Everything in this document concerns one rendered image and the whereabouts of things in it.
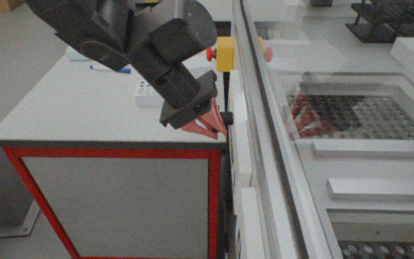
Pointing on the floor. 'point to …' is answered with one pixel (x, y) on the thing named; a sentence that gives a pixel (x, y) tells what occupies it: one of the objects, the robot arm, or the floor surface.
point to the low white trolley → (114, 166)
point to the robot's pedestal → (0, 190)
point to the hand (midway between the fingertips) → (218, 132)
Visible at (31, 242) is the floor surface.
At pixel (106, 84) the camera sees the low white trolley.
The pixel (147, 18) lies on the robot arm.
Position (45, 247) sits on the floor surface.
